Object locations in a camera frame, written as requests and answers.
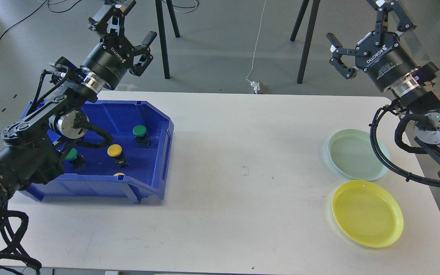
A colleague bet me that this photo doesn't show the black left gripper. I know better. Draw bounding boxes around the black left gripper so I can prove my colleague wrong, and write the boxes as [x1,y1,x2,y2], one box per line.
[82,0,157,90]

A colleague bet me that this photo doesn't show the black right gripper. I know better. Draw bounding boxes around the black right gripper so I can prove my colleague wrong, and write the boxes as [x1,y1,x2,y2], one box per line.
[326,0,423,96]

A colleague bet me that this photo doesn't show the yellow push button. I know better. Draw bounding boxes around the yellow push button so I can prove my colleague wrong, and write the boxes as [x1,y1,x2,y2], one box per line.
[107,143,129,168]

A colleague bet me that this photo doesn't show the green button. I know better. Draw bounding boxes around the green button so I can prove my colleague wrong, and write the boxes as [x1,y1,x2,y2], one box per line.
[132,124,151,149]
[65,148,89,173]

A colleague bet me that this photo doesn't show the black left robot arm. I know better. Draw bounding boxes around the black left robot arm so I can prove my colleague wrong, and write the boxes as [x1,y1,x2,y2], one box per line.
[0,0,157,275]

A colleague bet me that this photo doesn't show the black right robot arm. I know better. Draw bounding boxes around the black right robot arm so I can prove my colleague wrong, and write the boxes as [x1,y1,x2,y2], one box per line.
[327,0,440,188]

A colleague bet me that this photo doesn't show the light green plate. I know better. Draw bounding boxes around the light green plate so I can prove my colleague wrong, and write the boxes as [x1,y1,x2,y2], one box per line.
[327,129,389,181]

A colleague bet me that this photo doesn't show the yellow plate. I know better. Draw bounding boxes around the yellow plate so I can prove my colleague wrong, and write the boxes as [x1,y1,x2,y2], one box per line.
[331,180,404,249]

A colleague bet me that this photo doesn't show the left black tripod legs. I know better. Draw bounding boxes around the left black tripod legs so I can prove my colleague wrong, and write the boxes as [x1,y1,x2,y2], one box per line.
[154,0,180,79]

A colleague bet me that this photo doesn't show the black tripod legs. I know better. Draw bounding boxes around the black tripod legs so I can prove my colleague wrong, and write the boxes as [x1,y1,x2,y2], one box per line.
[154,0,180,79]
[290,0,320,85]

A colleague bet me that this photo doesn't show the right black tripod legs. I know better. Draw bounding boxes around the right black tripod legs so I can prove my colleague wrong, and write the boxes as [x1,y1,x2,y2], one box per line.
[290,0,320,85]

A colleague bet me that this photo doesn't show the blue plastic bin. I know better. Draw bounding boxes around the blue plastic bin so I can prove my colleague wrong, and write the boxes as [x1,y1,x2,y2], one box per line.
[22,100,174,204]

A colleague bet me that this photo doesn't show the black floor cable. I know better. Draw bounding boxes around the black floor cable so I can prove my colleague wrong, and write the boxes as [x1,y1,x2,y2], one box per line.
[0,0,83,65]

